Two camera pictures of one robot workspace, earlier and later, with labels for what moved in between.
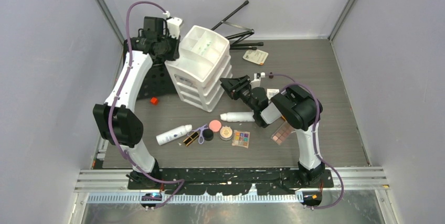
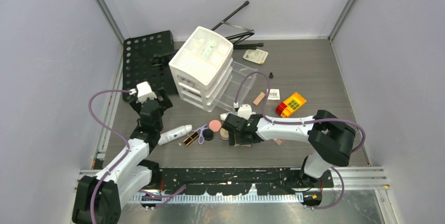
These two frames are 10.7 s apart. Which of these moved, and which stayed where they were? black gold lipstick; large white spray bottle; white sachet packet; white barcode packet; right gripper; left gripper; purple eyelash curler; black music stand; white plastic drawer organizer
Moved: right gripper; left gripper; white plastic drawer organizer
Stayed: black gold lipstick; black music stand; large white spray bottle; white sachet packet; purple eyelash curler; white barcode packet
